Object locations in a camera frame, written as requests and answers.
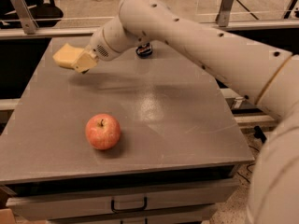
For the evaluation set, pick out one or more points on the black office chair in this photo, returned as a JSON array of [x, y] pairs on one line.
[[45, 12]]

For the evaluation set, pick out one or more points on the red apple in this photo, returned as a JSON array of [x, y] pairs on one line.
[[103, 131]]

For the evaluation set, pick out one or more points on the yellow wavy sponge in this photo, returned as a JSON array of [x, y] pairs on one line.
[[66, 55]]

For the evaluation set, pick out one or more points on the right metal railing bracket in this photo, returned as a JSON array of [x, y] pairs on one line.
[[223, 16]]

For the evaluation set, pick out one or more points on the blue soda can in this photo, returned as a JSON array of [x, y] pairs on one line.
[[144, 51]]

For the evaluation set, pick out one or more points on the metal railing bracket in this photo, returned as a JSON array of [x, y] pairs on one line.
[[27, 21], [223, 16]]

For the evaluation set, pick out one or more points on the black stand leg with caster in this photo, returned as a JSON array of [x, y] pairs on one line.
[[259, 134]]

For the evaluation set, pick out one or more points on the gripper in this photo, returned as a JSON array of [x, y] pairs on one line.
[[98, 47]]

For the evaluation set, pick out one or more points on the left metal railing bracket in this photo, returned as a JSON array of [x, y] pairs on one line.
[[27, 21]]

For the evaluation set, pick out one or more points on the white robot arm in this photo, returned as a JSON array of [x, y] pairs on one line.
[[266, 76]]

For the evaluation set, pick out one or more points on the grey drawer with handle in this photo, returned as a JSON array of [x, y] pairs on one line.
[[158, 204]]

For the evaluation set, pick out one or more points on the horizontal metal railing bar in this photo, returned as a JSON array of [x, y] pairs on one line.
[[10, 34]]

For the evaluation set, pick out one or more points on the black drawer handle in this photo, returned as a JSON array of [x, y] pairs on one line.
[[128, 206]]

